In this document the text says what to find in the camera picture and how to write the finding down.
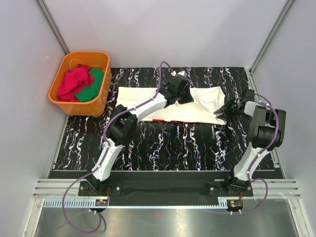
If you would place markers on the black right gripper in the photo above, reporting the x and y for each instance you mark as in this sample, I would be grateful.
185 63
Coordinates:
225 108

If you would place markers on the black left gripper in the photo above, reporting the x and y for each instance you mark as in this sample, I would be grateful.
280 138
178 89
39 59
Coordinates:
188 98

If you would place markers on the white Coca-Cola t-shirt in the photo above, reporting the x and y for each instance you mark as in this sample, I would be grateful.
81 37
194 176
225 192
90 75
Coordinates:
201 110

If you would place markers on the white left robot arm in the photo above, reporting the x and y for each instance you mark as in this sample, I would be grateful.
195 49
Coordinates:
124 120

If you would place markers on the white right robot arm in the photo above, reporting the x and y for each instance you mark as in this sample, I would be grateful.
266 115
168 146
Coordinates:
266 131

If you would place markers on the black marbled table mat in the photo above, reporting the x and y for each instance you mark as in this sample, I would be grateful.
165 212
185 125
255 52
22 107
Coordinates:
155 146

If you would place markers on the green t-shirt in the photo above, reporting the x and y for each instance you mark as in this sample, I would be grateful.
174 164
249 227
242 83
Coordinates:
91 92

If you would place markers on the right electronics board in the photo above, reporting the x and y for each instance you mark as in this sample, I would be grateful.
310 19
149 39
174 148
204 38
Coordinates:
235 205

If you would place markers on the electronics board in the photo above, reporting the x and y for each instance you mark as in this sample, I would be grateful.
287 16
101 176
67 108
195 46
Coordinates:
102 202
235 205

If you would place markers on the orange plastic basket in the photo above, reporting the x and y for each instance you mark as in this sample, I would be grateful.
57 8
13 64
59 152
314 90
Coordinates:
94 59

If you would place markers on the red t-shirt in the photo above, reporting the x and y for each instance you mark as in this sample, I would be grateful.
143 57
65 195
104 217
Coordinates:
74 81

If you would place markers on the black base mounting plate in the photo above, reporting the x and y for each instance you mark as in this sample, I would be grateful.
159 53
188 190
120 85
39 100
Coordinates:
210 183

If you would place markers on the left electronics board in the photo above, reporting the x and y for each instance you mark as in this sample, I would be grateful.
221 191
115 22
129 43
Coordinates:
102 202

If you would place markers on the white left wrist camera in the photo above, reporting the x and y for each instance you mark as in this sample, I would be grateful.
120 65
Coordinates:
182 73

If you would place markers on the aluminium frame rail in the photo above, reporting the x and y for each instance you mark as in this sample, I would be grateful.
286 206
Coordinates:
271 188

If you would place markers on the white slotted cable duct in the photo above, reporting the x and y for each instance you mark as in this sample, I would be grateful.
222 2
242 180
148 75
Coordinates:
134 204

